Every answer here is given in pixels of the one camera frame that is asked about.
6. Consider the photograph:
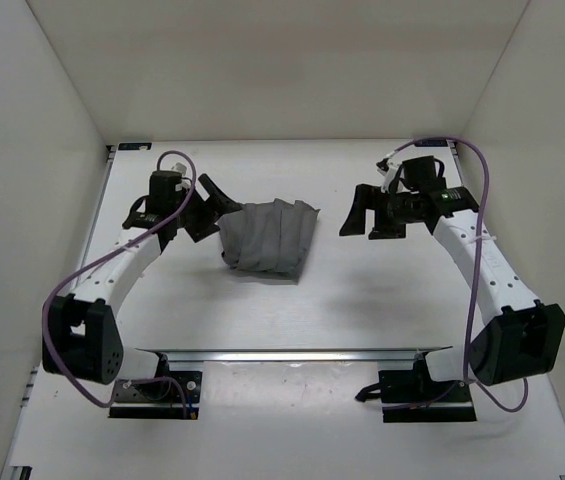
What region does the dark label sticker right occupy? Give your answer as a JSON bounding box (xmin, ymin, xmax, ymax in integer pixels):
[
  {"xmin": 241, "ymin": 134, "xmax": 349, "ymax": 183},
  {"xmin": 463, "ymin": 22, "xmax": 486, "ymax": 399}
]
[{"xmin": 414, "ymin": 138, "xmax": 448, "ymax": 148}]

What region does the grey pleated skirt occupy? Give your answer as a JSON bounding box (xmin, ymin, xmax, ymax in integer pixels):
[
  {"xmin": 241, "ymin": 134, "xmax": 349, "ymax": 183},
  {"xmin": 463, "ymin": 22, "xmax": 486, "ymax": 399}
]
[{"xmin": 218, "ymin": 198, "xmax": 320, "ymax": 281}]

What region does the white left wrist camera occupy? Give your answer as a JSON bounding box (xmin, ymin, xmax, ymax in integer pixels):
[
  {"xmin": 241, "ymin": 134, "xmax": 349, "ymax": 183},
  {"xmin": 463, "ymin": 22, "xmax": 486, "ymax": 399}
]
[{"xmin": 170, "ymin": 162, "xmax": 188, "ymax": 177}]

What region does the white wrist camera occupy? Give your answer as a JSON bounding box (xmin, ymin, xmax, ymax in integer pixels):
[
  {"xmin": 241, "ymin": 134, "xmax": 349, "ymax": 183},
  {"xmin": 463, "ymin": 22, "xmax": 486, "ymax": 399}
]
[
  {"xmin": 170, "ymin": 162, "xmax": 188, "ymax": 177},
  {"xmin": 376, "ymin": 151, "xmax": 402, "ymax": 193}
]

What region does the dark label sticker left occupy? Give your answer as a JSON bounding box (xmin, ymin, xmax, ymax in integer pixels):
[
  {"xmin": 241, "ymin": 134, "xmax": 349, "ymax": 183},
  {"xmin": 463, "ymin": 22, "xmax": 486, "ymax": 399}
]
[{"xmin": 117, "ymin": 142, "xmax": 152, "ymax": 151}]

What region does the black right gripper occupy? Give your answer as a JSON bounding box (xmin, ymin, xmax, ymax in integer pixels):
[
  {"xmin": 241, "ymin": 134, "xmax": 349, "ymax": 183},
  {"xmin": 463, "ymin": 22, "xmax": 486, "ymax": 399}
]
[{"xmin": 339, "ymin": 185, "xmax": 418, "ymax": 241}]

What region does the dark label sticker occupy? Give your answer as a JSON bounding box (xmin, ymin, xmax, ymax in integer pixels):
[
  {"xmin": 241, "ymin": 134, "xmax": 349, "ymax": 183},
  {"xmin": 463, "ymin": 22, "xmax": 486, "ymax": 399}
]
[
  {"xmin": 414, "ymin": 138, "xmax": 448, "ymax": 148},
  {"xmin": 117, "ymin": 142, "xmax": 152, "ymax": 151}
]

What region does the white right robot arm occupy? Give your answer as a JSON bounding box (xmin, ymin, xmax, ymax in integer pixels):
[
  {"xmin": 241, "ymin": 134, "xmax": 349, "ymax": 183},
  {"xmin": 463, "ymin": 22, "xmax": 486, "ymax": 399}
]
[{"xmin": 340, "ymin": 156, "xmax": 565, "ymax": 401}]

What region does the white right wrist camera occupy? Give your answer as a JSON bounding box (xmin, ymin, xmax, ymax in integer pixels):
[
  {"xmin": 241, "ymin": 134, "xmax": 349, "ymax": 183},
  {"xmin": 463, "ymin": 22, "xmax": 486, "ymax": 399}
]
[{"xmin": 376, "ymin": 151, "xmax": 402, "ymax": 193}]

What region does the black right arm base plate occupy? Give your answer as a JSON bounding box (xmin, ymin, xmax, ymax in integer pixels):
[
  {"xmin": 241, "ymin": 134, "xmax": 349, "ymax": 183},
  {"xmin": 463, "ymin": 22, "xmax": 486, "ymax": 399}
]
[{"xmin": 355, "ymin": 353, "xmax": 477, "ymax": 424}]

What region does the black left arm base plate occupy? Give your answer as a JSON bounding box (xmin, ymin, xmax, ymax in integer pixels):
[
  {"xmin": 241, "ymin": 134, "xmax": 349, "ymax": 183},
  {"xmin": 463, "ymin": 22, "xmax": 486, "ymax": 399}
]
[{"xmin": 108, "ymin": 362, "xmax": 203, "ymax": 421}]

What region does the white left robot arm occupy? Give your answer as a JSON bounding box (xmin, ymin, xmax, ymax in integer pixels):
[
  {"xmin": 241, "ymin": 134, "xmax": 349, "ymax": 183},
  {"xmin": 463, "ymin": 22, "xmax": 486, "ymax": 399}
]
[{"xmin": 42, "ymin": 171, "xmax": 241, "ymax": 398}]

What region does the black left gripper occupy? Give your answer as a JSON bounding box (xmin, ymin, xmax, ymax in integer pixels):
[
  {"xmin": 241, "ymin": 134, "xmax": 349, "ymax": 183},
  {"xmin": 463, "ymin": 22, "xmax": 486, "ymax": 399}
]
[{"xmin": 175, "ymin": 172, "xmax": 242, "ymax": 240}]

